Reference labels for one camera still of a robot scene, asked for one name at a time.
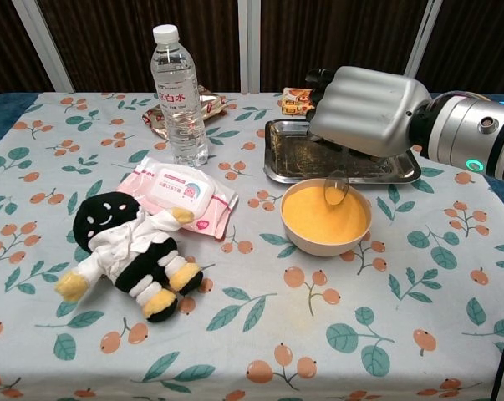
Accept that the pink wet wipes pack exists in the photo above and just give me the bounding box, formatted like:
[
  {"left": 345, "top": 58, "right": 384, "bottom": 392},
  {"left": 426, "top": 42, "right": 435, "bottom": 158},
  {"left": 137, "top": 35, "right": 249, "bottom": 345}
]
[{"left": 116, "top": 155, "right": 239, "bottom": 241}]

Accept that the floral tablecloth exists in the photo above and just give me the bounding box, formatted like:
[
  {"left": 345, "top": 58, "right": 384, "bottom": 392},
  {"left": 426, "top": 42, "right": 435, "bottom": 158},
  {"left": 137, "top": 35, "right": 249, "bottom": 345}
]
[{"left": 0, "top": 91, "right": 504, "bottom": 401}]

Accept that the bowl of orange powder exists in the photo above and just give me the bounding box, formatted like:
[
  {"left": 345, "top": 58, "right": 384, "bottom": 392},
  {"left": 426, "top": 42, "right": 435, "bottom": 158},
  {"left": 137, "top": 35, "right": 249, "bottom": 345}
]
[{"left": 280, "top": 178, "right": 374, "bottom": 257}]

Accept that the translucent plastic spoon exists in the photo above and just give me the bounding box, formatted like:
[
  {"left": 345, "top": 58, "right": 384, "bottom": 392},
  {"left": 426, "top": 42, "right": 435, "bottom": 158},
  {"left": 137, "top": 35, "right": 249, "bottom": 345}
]
[{"left": 323, "top": 165, "right": 349, "bottom": 206}]

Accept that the brown snack packet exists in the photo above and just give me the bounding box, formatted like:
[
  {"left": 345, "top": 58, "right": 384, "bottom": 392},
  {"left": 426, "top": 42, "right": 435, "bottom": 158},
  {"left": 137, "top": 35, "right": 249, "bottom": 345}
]
[{"left": 141, "top": 84, "right": 228, "bottom": 139}]

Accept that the orange snack box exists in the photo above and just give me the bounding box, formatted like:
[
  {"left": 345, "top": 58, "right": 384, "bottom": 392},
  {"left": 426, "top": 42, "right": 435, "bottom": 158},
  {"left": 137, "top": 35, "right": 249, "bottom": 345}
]
[{"left": 281, "top": 86, "right": 319, "bottom": 118}]

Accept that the white partition post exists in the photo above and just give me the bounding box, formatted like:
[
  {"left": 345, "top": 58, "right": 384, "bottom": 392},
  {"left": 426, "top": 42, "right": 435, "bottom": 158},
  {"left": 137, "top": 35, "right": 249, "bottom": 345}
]
[
  {"left": 11, "top": 0, "right": 75, "bottom": 93},
  {"left": 404, "top": 0, "right": 443, "bottom": 81},
  {"left": 238, "top": 0, "right": 261, "bottom": 93}
]

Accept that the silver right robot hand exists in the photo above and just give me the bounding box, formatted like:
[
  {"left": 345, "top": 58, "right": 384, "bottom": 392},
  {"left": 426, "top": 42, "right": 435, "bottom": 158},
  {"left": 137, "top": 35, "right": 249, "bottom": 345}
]
[{"left": 304, "top": 65, "right": 432, "bottom": 159}]

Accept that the yellow cornmeal powder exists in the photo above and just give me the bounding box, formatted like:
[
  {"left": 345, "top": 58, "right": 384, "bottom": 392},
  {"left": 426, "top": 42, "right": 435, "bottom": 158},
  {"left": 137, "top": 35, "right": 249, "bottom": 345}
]
[{"left": 283, "top": 183, "right": 370, "bottom": 246}]

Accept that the black white plush doll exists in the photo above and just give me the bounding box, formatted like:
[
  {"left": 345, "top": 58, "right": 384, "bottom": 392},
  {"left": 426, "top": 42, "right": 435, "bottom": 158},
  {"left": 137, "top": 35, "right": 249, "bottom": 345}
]
[{"left": 53, "top": 190, "right": 205, "bottom": 323}]

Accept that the clear water bottle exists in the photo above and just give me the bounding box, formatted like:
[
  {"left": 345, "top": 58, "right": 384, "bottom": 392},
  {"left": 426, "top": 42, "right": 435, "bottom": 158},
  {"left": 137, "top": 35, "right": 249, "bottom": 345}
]
[{"left": 150, "top": 23, "right": 210, "bottom": 168}]

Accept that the rectangular metal tray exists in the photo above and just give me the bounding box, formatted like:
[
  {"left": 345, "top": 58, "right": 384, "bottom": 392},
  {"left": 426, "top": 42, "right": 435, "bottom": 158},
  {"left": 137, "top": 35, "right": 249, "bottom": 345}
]
[{"left": 262, "top": 118, "right": 422, "bottom": 185}]

